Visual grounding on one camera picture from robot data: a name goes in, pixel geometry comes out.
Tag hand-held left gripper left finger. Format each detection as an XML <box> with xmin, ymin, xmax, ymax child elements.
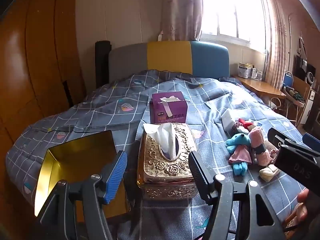
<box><xmin>35</xmin><ymin>150</ymin><xmax>130</xmax><ymax>240</ymax></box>

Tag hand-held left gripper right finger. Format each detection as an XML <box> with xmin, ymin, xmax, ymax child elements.
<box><xmin>188</xmin><ymin>151</ymin><xmax>287</xmax><ymax>240</ymax></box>

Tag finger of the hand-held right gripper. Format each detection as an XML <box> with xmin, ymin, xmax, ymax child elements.
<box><xmin>302</xmin><ymin>132</ymin><xmax>320</xmax><ymax>153</ymax></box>
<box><xmin>267</xmin><ymin>127</ymin><xmax>320</xmax><ymax>158</ymax></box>

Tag pink towel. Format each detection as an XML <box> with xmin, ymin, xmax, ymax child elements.
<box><xmin>249</xmin><ymin>127</ymin><xmax>272</xmax><ymax>167</ymax></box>

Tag cream cloth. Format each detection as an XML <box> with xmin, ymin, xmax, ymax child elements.
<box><xmin>259</xmin><ymin>164</ymin><xmax>281</xmax><ymax>182</ymax></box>

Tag red plush doll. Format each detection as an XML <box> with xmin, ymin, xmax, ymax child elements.
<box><xmin>237</xmin><ymin>118</ymin><xmax>254</xmax><ymax>130</ymax></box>

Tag blue plush toy pink dress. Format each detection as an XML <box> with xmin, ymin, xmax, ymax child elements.
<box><xmin>226</xmin><ymin>133</ymin><xmax>253</xmax><ymax>175</ymax></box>

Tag gold tin box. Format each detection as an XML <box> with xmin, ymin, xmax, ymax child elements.
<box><xmin>34</xmin><ymin>130</ymin><xmax>132</xmax><ymax>218</ymax></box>

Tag white wet wipes pack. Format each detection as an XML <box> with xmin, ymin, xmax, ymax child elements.
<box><xmin>221</xmin><ymin>109</ymin><xmax>238</xmax><ymax>132</ymax></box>

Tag person's right hand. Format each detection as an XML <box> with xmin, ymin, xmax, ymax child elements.
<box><xmin>296</xmin><ymin>188</ymin><xmax>312</xmax><ymax>220</ymax></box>

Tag gold embossed tissue box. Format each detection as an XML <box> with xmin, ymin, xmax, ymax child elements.
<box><xmin>136</xmin><ymin>122</ymin><xmax>198</xmax><ymax>200</ymax></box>

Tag white cabinet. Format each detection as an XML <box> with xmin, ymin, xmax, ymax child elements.
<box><xmin>300</xmin><ymin>87</ymin><xmax>316</xmax><ymax>124</ymax></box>

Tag wooden desk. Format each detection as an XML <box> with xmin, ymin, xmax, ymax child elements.
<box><xmin>234</xmin><ymin>75</ymin><xmax>287</xmax><ymax>103</ymax></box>

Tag white tissue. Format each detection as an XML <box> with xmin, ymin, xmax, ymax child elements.
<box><xmin>142</xmin><ymin>123</ymin><xmax>179</xmax><ymax>160</ymax></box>

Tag blue chair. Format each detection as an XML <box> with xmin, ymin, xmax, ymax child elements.
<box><xmin>282</xmin><ymin>71</ymin><xmax>293</xmax><ymax>88</ymax></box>

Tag grey checked blanket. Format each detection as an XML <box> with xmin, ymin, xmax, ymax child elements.
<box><xmin>6</xmin><ymin>69</ymin><xmax>320</xmax><ymax>240</ymax></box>

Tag white boxes on desk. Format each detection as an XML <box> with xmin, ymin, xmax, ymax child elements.
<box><xmin>239</xmin><ymin>62</ymin><xmax>253</xmax><ymax>78</ymax></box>

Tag purple cardboard box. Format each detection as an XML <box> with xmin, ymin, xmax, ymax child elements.
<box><xmin>149</xmin><ymin>92</ymin><xmax>188</xmax><ymax>125</ymax></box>

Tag pink striped curtain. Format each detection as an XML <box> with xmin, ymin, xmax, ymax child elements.
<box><xmin>260</xmin><ymin>0</ymin><xmax>292</xmax><ymax>90</ymax></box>

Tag black rolled mat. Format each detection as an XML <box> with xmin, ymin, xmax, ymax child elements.
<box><xmin>95</xmin><ymin>40</ymin><xmax>112</xmax><ymax>89</ymax></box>

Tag grey yellow blue headboard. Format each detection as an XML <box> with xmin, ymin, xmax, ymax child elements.
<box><xmin>108</xmin><ymin>41</ymin><xmax>230</xmax><ymax>83</ymax></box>

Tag window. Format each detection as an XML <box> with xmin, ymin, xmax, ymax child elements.
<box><xmin>200</xmin><ymin>0</ymin><xmax>269</xmax><ymax>53</ymax></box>

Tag wooden wardrobe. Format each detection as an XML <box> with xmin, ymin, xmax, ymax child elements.
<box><xmin>0</xmin><ymin>0</ymin><xmax>87</xmax><ymax>240</ymax></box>

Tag pink patterned curtain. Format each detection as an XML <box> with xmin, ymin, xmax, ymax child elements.
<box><xmin>160</xmin><ymin>0</ymin><xmax>203</xmax><ymax>42</ymax></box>

